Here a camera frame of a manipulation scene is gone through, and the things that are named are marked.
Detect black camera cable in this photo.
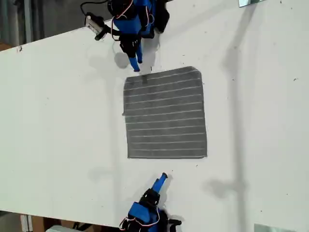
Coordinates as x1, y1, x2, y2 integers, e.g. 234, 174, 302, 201
80, 0, 110, 15

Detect grey white-striped towel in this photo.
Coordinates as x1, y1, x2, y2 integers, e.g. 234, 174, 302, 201
122, 65, 209, 160

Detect red white servo wire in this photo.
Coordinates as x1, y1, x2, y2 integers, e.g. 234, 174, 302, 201
119, 207, 162, 229
111, 0, 134, 41

